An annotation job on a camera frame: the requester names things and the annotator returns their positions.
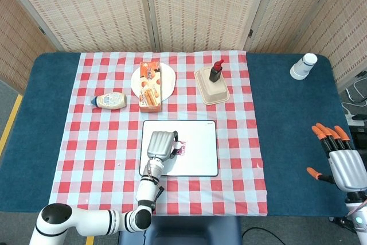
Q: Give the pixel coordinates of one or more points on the black red-capped sauce bottle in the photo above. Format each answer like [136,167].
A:
[215,74]

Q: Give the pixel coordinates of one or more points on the black screen hinge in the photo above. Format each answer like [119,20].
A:
[42,30]
[250,33]

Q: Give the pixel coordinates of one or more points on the white rectangular board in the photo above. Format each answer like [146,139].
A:
[200,147]

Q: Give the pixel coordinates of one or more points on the white power strip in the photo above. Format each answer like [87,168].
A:
[355,119]

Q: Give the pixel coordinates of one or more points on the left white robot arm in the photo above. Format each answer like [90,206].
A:
[86,222]

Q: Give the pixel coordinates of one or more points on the pink patterned packet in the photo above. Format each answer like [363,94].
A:
[183,151]

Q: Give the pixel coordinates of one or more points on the woven folding screen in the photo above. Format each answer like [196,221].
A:
[100,12]

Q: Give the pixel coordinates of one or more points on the red white checkered tablecloth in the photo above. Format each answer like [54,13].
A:
[238,141]

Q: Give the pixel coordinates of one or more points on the orange snack box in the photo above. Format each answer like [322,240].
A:
[149,90]

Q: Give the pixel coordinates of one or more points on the blue felt table cover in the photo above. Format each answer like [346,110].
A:
[292,113]

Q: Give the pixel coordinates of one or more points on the white paper cup stack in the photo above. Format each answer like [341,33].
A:
[302,67]

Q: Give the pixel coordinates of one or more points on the white plate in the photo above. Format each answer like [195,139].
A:
[167,80]

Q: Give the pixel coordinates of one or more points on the mayonnaise squeeze bottle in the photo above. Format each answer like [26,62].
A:
[111,101]

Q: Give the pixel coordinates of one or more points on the left silver black-fingered robot hand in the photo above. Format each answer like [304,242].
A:
[159,146]

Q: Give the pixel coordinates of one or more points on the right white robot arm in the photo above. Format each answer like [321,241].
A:
[358,222]

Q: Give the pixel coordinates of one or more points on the beige upturned food container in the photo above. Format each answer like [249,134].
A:
[213,91]

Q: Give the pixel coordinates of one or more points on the right silver orange-tipped robot hand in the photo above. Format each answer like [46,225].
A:
[347,173]

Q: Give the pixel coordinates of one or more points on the dark blue seat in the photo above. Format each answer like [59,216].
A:
[200,230]

